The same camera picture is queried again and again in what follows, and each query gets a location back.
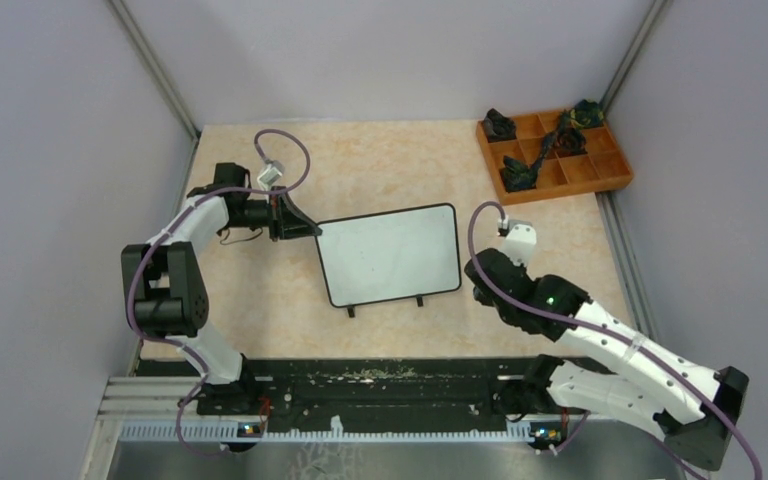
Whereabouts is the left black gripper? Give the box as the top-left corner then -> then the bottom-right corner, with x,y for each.
226,186 -> 322,242

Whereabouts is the small whiteboard with stand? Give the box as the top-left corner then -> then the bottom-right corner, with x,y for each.
315,203 -> 462,318

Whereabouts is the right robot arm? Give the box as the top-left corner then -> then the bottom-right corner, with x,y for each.
464,248 -> 749,471

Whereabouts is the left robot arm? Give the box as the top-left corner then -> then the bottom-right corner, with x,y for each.
121,161 -> 322,414

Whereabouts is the dark cloth bundle front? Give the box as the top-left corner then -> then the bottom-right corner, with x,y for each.
498,134 -> 554,193

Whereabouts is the dark cloth bundle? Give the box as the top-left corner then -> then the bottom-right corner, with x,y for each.
554,126 -> 587,157
558,99 -> 605,130
498,134 -> 554,193
479,108 -> 517,143

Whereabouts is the orange compartment tray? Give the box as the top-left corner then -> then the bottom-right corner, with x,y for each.
475,109 -> 634,205

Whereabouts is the dark cloth bundle middle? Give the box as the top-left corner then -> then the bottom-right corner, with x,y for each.
554,126 -> 587,157

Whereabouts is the dark cloth bundle left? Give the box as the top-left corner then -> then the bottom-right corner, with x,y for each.
479,108 -> 517,143

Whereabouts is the dark cloth bundle back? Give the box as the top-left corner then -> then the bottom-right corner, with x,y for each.
558,99 -> 605,130

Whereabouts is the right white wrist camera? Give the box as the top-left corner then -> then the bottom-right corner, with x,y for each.
497,217 -> 537,267

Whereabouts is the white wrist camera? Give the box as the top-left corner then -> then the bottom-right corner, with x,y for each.
497,217 -> 537,267
257,159 -> 284,191

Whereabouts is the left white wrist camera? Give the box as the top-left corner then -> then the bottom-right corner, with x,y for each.
257,159 -> 284,191

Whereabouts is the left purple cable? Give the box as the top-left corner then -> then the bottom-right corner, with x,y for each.
125,128 -> 312,460

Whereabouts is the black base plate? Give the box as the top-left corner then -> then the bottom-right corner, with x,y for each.
172,357 -> 574,440

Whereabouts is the aluminium frame rail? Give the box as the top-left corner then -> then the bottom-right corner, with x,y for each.
99,365 -> 701,442

